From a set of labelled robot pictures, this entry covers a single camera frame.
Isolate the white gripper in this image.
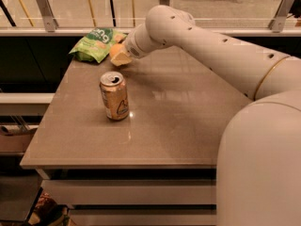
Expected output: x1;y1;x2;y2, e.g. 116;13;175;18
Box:
111;23;167;67

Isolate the orange fruit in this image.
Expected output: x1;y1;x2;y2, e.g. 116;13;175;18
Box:
109;43;124;60

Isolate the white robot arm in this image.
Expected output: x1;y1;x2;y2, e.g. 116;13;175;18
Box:
110;6;301;226

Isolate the green rice chip bag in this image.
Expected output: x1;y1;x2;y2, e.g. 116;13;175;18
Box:
70;27;126;63

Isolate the gold soda can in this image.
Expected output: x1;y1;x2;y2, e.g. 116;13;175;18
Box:
100;72;129;121

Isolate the cardboard box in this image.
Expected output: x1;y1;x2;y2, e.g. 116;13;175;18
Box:
0;126;37;154

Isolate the upper white drawer front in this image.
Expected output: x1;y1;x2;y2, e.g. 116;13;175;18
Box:
42;180;216;205

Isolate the white drawer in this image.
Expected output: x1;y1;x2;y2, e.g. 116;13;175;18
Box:
71;209;217;226
42;180;216;205

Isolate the lower white drawer front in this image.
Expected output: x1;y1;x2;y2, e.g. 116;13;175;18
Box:
71;209;217;226

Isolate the left metal railing bracket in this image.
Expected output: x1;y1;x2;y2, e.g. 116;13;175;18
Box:
36;0;58;32

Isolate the horizontal metal rail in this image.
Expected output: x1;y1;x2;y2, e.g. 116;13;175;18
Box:
0;27;301;37

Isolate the right metal railing bracket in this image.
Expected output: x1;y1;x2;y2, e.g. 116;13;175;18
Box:
268;0;294;33

